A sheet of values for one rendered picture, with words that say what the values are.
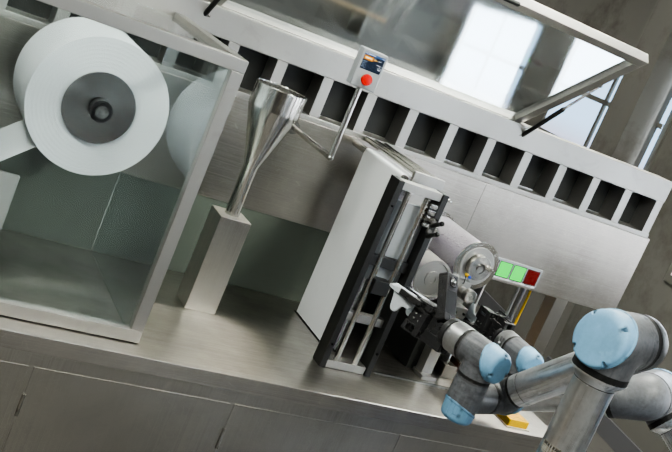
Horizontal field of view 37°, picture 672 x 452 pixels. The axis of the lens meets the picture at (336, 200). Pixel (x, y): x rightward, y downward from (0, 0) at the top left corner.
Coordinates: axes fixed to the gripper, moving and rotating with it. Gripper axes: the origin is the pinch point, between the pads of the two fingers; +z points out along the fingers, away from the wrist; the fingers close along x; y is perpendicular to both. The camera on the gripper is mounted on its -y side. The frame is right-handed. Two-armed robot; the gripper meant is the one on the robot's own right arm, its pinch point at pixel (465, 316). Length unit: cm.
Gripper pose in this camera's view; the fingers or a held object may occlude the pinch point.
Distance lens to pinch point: 304.7
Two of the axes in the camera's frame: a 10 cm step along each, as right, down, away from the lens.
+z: -3.8, -3.4, 8.6
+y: 3.8, -9.0, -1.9
